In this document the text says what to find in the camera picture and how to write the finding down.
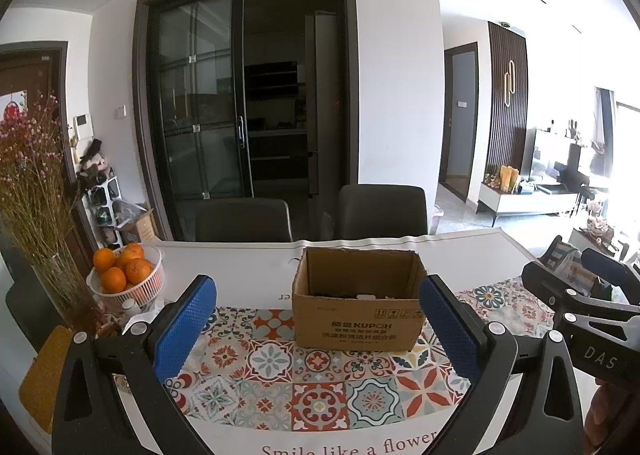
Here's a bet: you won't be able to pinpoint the brown entrance door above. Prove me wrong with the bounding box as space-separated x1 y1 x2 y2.
0 42 68 256

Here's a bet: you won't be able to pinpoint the dried flower bouquet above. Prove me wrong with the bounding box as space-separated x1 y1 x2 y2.
0 95 81 276

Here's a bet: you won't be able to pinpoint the small cardboard box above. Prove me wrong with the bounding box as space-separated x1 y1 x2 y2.
117 207 161 243

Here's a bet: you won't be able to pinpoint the glass sliding door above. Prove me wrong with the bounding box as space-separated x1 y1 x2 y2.
134 0 360 242

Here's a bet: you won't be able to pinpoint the dark slatted wall panel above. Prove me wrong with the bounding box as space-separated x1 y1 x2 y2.
487 21 529 180

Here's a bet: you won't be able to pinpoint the yellow woven cushion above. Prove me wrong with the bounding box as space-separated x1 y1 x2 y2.
19 325 76 433

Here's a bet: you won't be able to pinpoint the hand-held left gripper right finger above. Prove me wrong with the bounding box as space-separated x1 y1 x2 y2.
419 274 586 455

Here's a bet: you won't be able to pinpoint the brown cardboard box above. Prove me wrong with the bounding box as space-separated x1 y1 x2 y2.
291 247 429 352

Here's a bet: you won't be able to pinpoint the glass vase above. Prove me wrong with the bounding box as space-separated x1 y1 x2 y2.
32 252 103 336

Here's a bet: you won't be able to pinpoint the white shoe rack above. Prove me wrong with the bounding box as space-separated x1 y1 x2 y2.
82 176 123 248

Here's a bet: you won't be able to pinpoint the white plastic basket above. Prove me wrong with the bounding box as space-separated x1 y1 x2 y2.
86 245 166 313

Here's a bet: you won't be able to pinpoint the printed bag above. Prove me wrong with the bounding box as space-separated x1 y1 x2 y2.
542 235 608 298

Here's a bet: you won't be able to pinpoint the dark dining chair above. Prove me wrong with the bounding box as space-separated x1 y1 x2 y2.
333 184 429 240
194 198 294 243

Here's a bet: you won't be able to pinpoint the white tv cabinet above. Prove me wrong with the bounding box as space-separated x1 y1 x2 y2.
477 180 581 228

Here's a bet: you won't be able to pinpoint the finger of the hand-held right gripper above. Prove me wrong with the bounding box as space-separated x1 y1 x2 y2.
521 262 588 331
581 248 640 306

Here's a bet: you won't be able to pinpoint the person's right hand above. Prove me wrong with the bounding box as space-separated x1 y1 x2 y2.
587 377 640 441

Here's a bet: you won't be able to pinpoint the grey interior door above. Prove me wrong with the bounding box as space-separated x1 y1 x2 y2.
444 45 478 203

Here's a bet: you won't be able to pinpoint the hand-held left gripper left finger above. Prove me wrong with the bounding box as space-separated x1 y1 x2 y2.
50 274 218 455

